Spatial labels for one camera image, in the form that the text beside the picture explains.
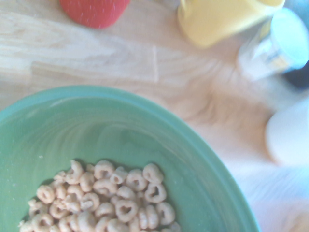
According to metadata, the large white mug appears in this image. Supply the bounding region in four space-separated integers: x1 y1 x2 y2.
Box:
265 99 309 166

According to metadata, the white patterned teacup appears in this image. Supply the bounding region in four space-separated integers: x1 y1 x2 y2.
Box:
238 7 309 80

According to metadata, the yellow mug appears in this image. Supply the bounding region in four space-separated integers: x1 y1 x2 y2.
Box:
177 0 287 48

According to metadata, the red cup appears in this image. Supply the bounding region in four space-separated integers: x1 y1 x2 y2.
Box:
59 0 131 29

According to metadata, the ring cereal pile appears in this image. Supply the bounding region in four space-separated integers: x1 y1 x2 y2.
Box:
18 159 182 232

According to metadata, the green ceramic bowl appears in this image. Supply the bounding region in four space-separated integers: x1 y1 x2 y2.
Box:
0 85 261 232

